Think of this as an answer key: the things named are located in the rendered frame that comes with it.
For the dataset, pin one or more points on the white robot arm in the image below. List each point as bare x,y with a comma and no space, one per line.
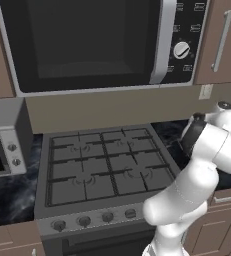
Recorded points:
193,186

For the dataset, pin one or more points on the grey gas stove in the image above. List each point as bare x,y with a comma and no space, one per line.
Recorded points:
100,166

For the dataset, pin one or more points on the dark stove knob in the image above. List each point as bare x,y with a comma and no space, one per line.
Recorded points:
59,225
107,217
130,213
84,221

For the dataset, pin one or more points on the black and silver microwave oven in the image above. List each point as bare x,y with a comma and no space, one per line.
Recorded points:
87,43

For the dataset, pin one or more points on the white microwave dial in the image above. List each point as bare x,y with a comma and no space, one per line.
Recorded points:
181,50

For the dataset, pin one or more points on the silver toaster oven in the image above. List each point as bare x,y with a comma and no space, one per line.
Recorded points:
5,140

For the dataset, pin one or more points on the black oven door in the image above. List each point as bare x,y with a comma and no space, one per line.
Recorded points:
103,243

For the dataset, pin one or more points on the brown drawer front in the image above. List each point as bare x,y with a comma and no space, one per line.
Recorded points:
228,196

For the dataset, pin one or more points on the brown base cupboard door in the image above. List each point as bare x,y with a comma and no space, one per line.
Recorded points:
215,231

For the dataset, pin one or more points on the brown base cupboard front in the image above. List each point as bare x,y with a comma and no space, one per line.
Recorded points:
13,240

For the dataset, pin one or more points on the white wall socket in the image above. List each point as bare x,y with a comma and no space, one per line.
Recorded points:
205,92

